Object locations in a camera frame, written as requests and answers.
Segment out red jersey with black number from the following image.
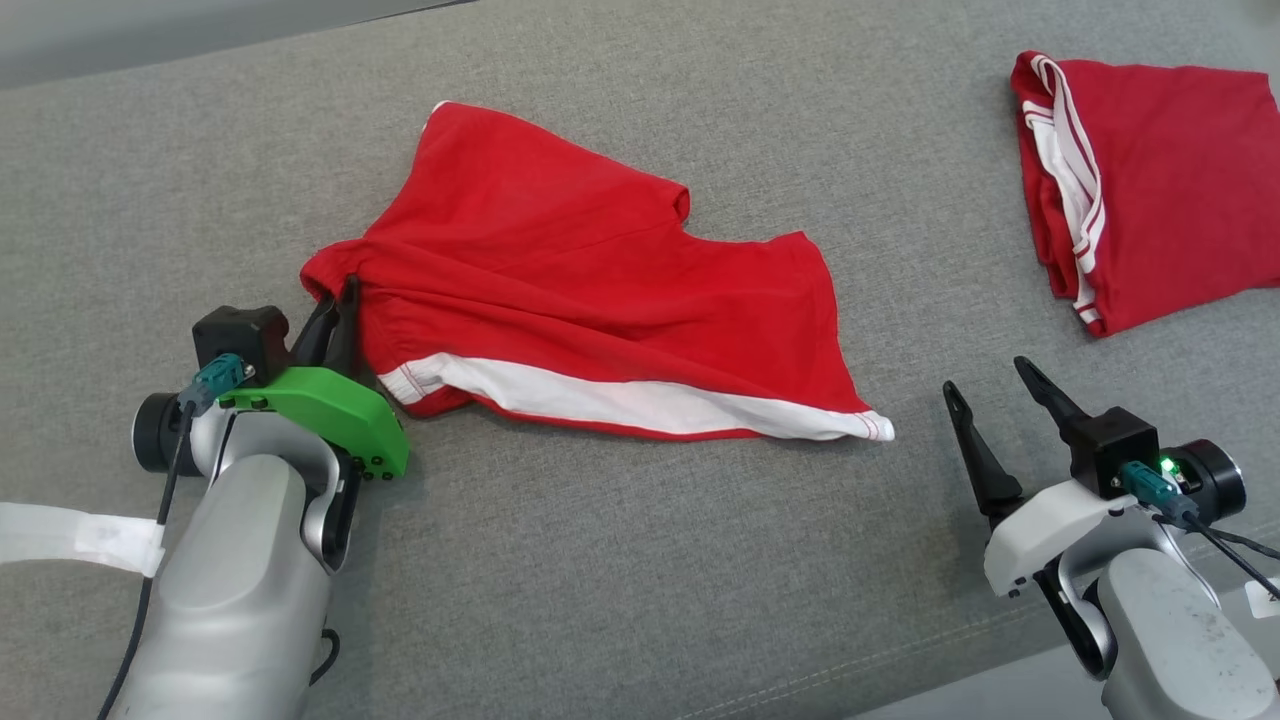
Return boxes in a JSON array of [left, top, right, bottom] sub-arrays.
[[1009, 50, 1280, 339]]

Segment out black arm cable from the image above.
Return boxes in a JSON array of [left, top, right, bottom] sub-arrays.
[[96, 352, 251, 720], [1118, 460, 1280, 603]]

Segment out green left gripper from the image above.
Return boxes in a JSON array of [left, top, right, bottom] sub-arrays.
[[217, 274, 412, 482]]

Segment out red shorts with white trim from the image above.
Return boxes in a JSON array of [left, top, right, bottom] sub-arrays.
[[299, 100, 897, 444]]

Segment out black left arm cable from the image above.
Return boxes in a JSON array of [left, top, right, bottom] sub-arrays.
[[96, 352, 251, 720]]

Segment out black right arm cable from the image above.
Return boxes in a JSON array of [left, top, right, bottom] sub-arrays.
[[1118, 460, 1280, 603]]

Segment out white strap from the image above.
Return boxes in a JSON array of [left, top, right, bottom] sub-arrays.
[[0, 500, 167, 579]]

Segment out grey fabric sofa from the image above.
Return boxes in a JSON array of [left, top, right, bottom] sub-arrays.
[[0, 0, 1280, 720]]

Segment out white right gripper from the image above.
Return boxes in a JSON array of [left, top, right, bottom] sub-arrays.
[[942, 355, 1142, 600]]

